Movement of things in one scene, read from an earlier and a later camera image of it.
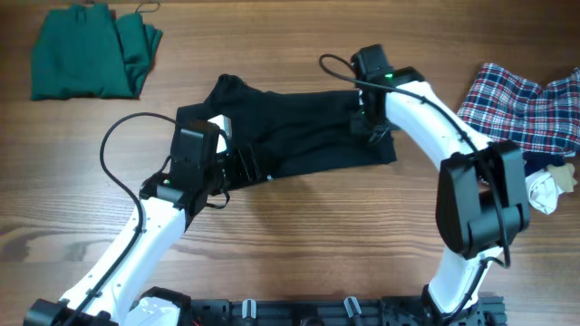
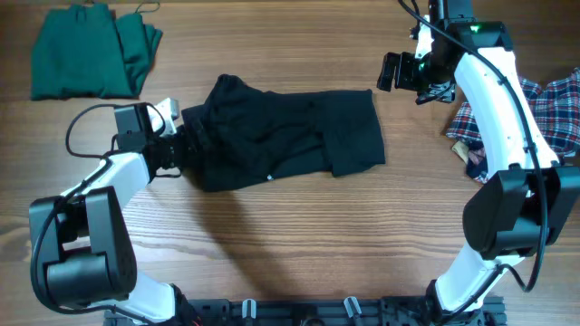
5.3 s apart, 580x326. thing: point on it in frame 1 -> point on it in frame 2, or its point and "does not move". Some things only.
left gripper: (245, 164) -> (191, 148)
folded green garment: (86, 51) does not move
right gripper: (362, 119) -> (436, 91)
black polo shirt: (290, 132) does not move
